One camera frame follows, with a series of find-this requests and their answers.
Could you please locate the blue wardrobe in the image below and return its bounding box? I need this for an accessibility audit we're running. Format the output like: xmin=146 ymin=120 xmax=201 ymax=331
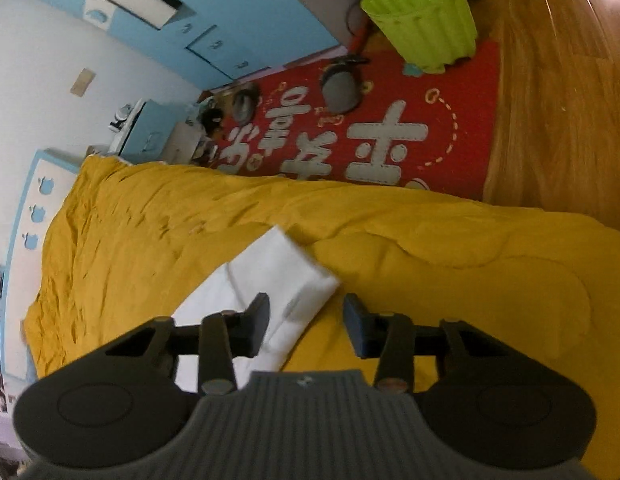
xmin=0 ymin=0 xmax=351 ymax=94

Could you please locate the white and blue headboard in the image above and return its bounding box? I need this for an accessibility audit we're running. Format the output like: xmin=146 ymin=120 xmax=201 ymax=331
xmin=4 ymin=148 xmax=86 ymax=382

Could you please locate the green plastic bin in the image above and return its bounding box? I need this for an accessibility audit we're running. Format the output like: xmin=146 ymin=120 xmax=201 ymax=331
xmin=360 ymin=0 xmax=479 ymax=75

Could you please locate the yellow blanket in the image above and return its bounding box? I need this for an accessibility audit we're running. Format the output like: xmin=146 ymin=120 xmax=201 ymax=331
xmin=22 ymin=154 xmax=620 ymax=480

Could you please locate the blue nightstand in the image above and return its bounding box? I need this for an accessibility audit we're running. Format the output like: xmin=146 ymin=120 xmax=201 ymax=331
xmin=108 ymin=100 xmax=191 ymax=164

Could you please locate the white small garment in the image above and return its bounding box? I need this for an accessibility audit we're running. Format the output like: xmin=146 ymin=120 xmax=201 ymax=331
xmin=171 ymin=225 xmax=341 ymax=394

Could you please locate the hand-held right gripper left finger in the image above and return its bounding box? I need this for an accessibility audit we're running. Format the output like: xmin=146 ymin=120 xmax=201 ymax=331
xmin=106 ymin=292 xmax=271 ymax=394

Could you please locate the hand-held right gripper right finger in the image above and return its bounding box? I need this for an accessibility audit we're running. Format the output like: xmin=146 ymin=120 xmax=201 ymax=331
xmin=342 ymin=294 xmax=522 ymax=394

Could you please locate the beige wall plate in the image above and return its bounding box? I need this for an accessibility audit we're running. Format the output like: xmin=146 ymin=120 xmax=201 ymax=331
xmin=70 ymin=67 xmax=97 ymax=97

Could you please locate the red printed rug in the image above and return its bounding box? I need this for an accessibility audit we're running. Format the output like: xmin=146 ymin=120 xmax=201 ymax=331
xmin=202 ymin=40 xmax=502 ymax=202

